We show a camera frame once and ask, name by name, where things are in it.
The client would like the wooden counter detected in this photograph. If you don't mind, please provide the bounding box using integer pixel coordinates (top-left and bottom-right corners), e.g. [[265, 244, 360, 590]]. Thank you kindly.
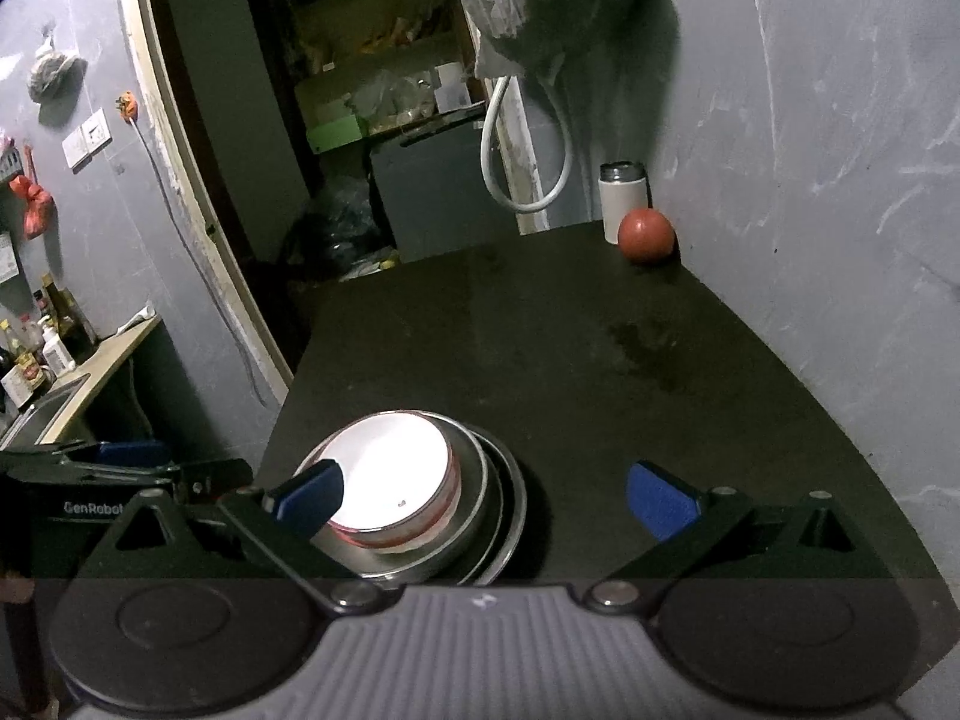
[[30, 315, 164, 445]]

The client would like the steel sink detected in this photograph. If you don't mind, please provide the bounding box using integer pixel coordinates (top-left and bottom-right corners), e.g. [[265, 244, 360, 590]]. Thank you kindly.
[[0, 379, 87, 451]]

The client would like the wooden shelf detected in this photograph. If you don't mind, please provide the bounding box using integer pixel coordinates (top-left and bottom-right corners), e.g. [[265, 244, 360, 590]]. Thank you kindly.
[[240, 0, 488, 158]]

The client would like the clear bag with dark contents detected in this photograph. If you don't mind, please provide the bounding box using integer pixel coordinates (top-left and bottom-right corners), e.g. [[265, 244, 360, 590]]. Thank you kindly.
[[457, 0, 661, 80]]

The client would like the grey hanging bag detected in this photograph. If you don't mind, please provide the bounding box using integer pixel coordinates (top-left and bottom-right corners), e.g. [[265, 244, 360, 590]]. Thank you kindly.
[[28, 26, 87, 102]]

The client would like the white ceramic bowl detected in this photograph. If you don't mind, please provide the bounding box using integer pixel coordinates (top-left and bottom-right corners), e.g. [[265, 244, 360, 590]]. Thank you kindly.
[[313, 412, 460, 533], [330, 457, 462, 552]]

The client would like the white hose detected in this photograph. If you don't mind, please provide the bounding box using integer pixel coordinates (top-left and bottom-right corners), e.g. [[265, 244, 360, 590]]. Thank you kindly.
[[480, 75, 575, 212]]

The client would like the white thermos bottle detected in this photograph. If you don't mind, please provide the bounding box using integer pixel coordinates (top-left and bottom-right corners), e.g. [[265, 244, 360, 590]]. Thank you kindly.
[[598, 160, 650, 245]]

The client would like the thin wall cable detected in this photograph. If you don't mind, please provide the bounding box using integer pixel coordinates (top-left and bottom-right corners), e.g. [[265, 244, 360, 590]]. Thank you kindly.
[[133, 118, 269, 406]]

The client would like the large stainless steel plate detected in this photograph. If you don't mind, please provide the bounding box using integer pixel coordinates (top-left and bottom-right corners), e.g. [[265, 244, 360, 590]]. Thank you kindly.
[[315, 427, 527, 587]]

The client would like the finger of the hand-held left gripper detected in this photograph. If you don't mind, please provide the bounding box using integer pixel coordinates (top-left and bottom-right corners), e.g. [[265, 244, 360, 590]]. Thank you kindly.
[[0, 440, 176, 476], [175, 457, 256, 505]]

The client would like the red hanging bag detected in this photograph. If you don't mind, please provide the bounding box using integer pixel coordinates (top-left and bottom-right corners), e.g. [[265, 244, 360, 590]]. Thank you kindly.
[[9, 142, 55, 239]]

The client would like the dark glass bottle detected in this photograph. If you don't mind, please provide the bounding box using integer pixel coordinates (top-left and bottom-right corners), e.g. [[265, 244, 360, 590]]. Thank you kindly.
[[37, 274, 76, 346]]

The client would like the white squeeze bottle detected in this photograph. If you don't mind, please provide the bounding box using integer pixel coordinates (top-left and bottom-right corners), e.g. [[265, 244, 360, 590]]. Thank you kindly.
[[41, 322, 72, 380]]

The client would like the cream door frame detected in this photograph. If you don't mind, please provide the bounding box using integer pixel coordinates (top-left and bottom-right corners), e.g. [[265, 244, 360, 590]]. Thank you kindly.
[[129, 0, 295, 387]]

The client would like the white wall switch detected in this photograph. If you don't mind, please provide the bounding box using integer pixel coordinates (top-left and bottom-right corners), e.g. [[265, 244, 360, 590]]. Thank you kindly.
[[61, 109, 113, 170]]

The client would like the stainless steel bowl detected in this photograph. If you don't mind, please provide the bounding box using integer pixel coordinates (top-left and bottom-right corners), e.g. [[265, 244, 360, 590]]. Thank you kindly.
[[295, 409, 492, 578]]

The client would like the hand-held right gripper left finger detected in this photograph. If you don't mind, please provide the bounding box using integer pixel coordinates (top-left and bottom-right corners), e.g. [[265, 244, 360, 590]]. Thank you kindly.
[[75, 459, 387, 614]]

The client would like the green box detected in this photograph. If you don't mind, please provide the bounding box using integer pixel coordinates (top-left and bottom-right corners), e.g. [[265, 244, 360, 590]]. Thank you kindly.
[[306, 116, 367, 155]]

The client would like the red label jar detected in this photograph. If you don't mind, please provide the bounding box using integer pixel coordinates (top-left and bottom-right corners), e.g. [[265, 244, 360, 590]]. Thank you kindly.
[[7, 356, 46, 402]]

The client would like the red round fruit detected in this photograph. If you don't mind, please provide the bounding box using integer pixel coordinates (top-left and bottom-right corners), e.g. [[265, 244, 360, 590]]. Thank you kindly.
[[617, 208, 676, 265]]

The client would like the black plastic bag pile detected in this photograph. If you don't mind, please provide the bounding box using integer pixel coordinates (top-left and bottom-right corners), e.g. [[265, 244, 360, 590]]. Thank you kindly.
[[289, 180, 398, 278]]

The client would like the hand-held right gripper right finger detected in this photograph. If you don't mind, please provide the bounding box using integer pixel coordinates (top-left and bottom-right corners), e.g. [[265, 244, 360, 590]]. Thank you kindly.
[[581, 461, 901, 614]]

